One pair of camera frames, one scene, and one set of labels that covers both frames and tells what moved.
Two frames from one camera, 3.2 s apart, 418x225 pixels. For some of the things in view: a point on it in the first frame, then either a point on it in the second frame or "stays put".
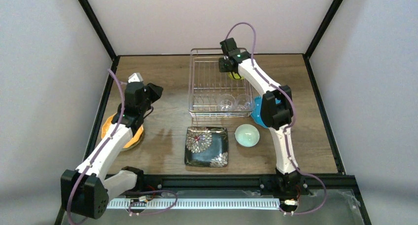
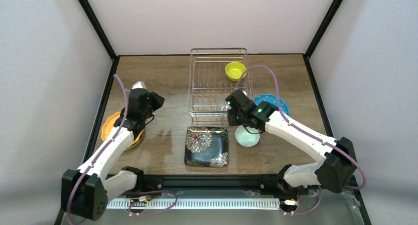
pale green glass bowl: [247, 135] stays put
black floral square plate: [206, 146] stays put
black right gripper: [224, 64] → [232, 110]
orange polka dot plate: [136, 139] stays put
